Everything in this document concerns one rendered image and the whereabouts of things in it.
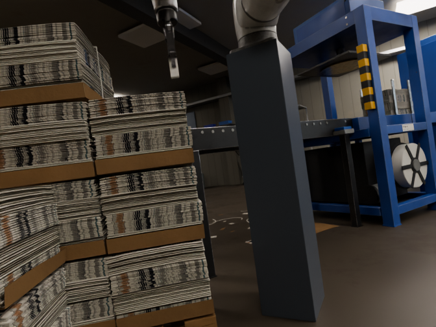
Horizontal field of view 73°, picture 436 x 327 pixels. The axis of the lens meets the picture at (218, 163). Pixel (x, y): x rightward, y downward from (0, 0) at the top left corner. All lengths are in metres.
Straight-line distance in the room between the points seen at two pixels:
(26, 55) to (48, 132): 0.23
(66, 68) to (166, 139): 0.35
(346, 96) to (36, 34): 6.94
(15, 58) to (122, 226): 0.57
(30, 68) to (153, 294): 0.74
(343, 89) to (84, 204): 7.00
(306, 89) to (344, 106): 0.98
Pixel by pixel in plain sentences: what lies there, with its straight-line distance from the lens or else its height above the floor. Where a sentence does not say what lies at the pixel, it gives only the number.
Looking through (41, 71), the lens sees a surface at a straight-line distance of 1.02.
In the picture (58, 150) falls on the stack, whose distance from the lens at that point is 0.96.
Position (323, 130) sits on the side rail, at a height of 0.73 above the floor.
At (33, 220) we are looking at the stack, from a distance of 0.84.
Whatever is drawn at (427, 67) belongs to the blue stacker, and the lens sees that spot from 4.79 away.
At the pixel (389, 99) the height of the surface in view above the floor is 0.96.
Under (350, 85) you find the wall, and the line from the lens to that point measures 7.56.
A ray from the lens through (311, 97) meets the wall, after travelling 7.64.
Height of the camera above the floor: 0.59
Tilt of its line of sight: level
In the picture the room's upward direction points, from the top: 8 degrees counter-clockwise
